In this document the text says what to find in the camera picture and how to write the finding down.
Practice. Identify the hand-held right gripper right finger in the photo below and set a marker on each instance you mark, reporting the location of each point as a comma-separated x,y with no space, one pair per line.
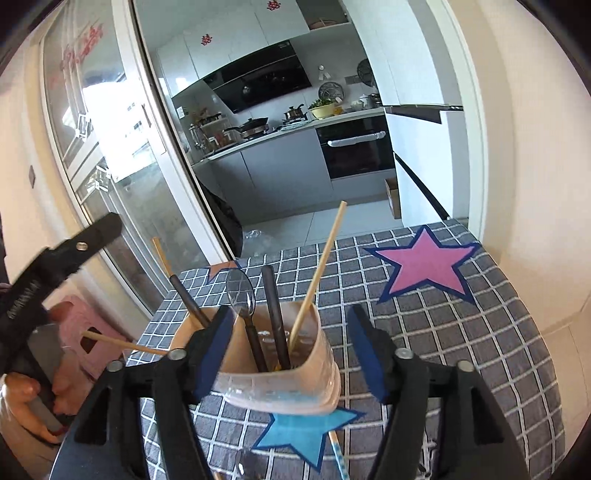
369,355

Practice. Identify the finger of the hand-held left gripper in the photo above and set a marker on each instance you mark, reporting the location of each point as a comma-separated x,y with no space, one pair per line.
83,244

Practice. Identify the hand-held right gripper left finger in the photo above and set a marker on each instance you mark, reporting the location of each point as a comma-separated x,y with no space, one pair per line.
217,355

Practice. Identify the beige plastic utensil holder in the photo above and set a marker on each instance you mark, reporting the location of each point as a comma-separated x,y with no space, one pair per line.
277,387

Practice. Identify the blue patterned chopstick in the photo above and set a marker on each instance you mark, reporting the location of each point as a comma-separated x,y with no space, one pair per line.
339,454

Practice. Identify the person's left hand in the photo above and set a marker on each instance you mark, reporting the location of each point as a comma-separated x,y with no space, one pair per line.
16,392

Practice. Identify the pink plastic stool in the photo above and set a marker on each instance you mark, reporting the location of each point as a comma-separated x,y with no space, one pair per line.
99,323

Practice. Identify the checked star-print tablecloth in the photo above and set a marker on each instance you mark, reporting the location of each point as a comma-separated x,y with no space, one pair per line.
461,350

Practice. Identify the sliding glass door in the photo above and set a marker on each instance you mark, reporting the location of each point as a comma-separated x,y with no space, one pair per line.
129,138

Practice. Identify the black bag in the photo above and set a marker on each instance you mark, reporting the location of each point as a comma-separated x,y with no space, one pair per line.
226,217

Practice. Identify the cardboard box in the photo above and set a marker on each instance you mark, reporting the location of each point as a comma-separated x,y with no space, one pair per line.
392,198

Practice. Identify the countertop spice rack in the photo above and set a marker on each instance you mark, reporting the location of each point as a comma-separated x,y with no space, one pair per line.
207,136

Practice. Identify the grey lower kitchen cabinets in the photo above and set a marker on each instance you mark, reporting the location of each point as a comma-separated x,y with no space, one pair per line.
277,180

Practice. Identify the black wok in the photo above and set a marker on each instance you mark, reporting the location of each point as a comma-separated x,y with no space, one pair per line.
249,127

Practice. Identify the black built-in oven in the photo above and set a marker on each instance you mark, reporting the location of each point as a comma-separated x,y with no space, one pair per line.
355,147

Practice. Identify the white refrigerator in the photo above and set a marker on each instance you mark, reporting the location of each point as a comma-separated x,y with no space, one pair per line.
415,152

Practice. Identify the red paper decal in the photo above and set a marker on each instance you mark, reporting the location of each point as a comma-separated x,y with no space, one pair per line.
206,39
273,4

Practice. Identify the black range hood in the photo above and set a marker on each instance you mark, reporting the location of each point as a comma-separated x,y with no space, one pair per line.
263,78

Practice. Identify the green bowl of vegetables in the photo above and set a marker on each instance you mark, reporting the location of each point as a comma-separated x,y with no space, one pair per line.
322,110

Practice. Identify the steel cooking pot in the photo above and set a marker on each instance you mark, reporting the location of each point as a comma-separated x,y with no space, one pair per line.
295,113

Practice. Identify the white upper kitchen cabinets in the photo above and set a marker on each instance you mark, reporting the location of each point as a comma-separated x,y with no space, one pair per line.
231,41

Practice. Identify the wall light switch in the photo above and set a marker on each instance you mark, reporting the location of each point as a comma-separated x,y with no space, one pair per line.
32,177

